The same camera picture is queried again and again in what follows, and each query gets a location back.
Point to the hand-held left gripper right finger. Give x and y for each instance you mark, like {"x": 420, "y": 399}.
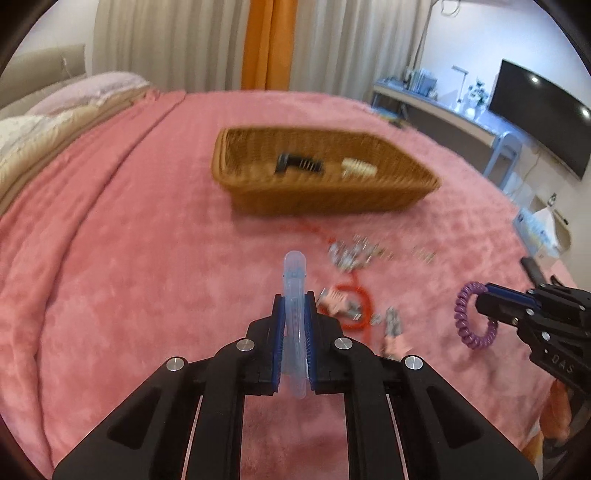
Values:
{"x": 310, "y": 341}

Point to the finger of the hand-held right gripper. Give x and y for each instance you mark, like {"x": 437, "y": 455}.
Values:
{"x": 533, "y": 270}
{"x": 508, "y": 307}

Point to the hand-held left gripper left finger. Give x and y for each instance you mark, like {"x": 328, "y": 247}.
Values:
{"x": 277, "y": 341}

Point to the clear blue hair clip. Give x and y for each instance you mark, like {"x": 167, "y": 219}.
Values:
{"x": 295, "y": 286}

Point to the silver and pink hair clip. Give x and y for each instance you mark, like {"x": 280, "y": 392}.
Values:
{"x": 393, "y": 327}

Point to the pile of silver jewelry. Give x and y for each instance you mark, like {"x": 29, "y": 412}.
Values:
{"x": 355, "y": 254}

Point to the brown wicker basket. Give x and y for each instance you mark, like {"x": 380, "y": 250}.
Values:
{"x": 323, "y": 198}

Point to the person's right hand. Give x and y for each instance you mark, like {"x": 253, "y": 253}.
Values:
{"x": 561, "y": 415}

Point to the small silver clip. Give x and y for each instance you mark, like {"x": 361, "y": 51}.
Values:
{"x": 354, "y": 311}

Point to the light blue chair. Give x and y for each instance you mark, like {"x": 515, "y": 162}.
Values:
{"x": 505, "y": 157}

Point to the black television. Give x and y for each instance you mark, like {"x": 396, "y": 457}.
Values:
{"x": 540, "y": 120}

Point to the black hair clip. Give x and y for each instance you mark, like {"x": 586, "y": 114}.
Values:
{"x": 295, "y": 164}

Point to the cream hair clip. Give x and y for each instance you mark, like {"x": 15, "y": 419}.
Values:
{"x": 358, "y": 168}

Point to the white vase with flowers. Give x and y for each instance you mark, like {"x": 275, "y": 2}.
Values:
{"x": 475, "y": 99}

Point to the white desk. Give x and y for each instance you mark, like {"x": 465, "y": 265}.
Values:
{"x": 434, "y": 108}

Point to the white desk lamp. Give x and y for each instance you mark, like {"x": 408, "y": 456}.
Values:
{"x": 461, "y": 87}

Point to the booklets on bed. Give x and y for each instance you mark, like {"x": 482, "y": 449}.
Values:
{"x": 391, "y": 117}

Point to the books on desk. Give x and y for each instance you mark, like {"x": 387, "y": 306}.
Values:
{"x": 422, "y": 81}

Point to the beige curtain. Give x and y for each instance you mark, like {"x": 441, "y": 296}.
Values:
{"x": 360, "y": 46}
{"x": 175, "y": 41}

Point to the orange curtain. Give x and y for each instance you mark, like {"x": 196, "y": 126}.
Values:
{"x": 270, "y": 41}

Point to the beige quilt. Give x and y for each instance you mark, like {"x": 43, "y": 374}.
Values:
{"x": 69, "y": 124}

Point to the lilac pillow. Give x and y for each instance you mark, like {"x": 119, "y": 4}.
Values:
{"x": 87, "y": 90}

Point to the white floral pillow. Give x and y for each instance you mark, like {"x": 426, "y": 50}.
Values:
{"x": 18, "y": 136}

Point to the beige padded headboard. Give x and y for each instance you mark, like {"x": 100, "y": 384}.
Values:
{"x": 41, "y": 64}

